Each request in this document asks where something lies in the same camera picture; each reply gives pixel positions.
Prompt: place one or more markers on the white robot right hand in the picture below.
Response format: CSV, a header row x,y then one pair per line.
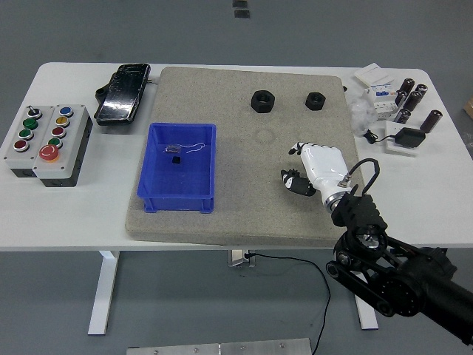
x,y
323,166

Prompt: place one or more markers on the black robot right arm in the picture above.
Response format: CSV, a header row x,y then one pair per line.
x,y
406,281

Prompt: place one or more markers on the small black hex nut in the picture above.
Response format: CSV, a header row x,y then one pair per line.
x,y
315,100

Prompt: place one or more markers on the large black hex nut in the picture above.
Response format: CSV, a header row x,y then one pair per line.
x,y
262,100

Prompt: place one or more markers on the blue plastic box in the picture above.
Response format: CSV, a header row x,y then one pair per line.
x,y
177,177

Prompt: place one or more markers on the brown cardboard box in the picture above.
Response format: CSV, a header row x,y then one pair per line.
x,y
469,105

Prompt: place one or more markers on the grey emergency-stop button box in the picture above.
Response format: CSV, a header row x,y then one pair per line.
x,y
61,148

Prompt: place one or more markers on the grey four-button control box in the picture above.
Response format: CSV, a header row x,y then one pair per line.
x,y
26,127

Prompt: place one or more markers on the crumpled clear plastic bag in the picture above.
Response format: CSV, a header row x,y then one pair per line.
x,y
361,112

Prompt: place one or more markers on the grey-brown foam mat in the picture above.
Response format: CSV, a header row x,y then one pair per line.
x,y
251,185

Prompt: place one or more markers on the white square socket plate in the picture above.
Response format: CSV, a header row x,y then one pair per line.
x,y
392,127

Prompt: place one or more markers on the white circuit breaker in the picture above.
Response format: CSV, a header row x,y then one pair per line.
x,y
382,100

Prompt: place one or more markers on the black power adapter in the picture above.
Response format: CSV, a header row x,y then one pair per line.
x,y
408,137

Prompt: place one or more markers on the small clear parts bag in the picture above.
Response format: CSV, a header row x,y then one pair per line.
x,y
173,149

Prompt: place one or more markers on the white table leg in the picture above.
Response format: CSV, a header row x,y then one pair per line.
x,y
366,316
103,292

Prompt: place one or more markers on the dark floor plate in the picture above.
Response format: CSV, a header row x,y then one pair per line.
x,y
242,13
240,3

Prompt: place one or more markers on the grey metal plate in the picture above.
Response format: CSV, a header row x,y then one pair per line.
x,y
221,348

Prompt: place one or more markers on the black foot pedal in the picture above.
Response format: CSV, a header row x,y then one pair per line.
x,y
120,96

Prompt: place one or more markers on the white wall switch plate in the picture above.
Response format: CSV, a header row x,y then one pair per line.
x,y
373,75

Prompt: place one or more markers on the silver under-table bracket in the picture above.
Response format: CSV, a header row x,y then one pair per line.
x,y
240,258

